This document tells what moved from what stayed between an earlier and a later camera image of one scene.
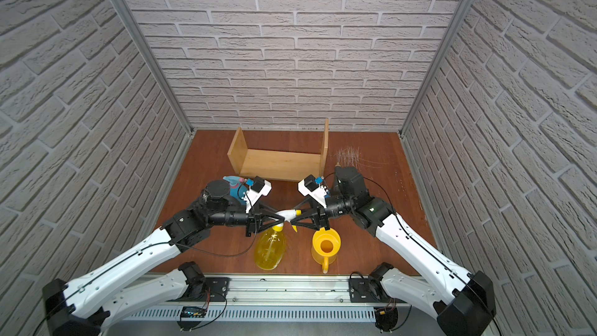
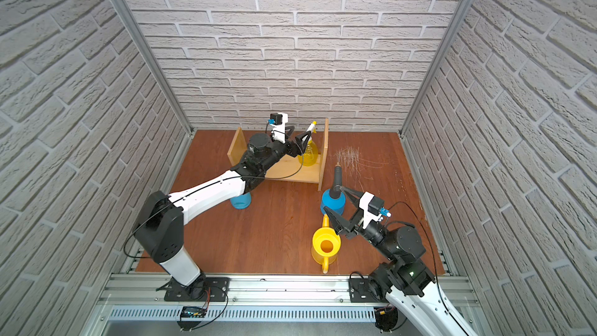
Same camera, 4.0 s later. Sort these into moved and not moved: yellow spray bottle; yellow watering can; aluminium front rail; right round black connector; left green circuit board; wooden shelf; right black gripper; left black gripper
Moved: yellow spray bottle; left black gripper; right black gripper
Not moved: right round black connector; wooden shelf; left green circuit board; aluminium front rail; yellow watering can
